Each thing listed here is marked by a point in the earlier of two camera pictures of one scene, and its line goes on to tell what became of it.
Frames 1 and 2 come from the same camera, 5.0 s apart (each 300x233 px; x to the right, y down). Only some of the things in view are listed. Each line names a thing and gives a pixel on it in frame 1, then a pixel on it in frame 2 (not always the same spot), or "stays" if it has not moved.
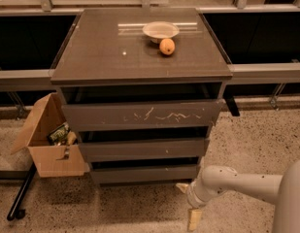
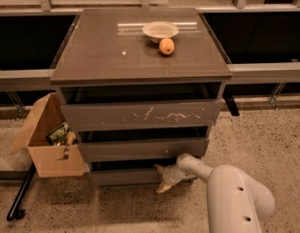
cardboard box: (54, 160) stays
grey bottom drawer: (145, 173) stays
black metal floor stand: (27, 177) stays
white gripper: (192, 196) -> (170, 176)
